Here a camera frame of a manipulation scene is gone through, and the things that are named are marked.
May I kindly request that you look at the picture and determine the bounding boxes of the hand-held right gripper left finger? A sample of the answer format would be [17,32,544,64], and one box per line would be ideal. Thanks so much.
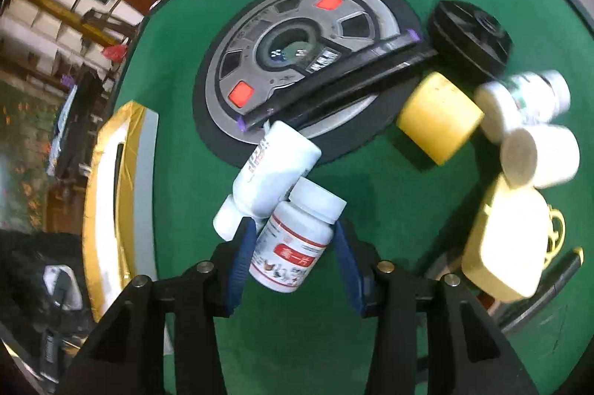
[56,216,258,395]

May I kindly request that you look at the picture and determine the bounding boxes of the yellow cylinder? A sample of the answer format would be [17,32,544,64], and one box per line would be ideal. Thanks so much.
[396,71,484,166]

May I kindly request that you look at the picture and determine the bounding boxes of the pale yellow case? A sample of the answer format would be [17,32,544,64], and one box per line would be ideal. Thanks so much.
[461,173,552,303]

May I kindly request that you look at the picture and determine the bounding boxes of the white bottle red label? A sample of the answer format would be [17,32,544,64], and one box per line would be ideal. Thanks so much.
[249,177,348,294]

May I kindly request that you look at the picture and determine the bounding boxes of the long black case purple ends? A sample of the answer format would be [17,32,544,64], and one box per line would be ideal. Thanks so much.
[239,28,439,137]

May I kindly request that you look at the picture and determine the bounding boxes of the black pen gold tip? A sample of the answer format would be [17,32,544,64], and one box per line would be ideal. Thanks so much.
[499,247,584,331]

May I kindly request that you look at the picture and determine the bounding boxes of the box with yellow tape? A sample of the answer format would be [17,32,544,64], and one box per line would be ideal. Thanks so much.
[82,100,161,324]

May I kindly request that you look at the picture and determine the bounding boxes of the black round wheel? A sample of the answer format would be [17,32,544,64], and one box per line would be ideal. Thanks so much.
[427,0,515,78]

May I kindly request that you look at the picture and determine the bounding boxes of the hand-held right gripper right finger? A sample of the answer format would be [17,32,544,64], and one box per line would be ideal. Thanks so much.
[334,219,541,395]

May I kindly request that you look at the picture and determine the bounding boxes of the white bottle red side print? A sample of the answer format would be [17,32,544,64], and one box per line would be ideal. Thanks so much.
[213,120,322,239]

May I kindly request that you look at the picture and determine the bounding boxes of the yellow cord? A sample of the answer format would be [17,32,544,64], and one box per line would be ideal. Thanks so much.
[541,205,568,261]

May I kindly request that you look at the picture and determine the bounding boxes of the grey round table hub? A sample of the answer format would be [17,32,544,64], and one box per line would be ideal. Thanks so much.
[192,0,421,166]

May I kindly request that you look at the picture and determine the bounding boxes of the plain white bottle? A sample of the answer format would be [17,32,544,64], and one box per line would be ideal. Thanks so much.
[500,123,581,190]

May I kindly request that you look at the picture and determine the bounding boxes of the white bottle green label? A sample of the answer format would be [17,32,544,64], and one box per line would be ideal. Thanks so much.
[474,70,571,145]

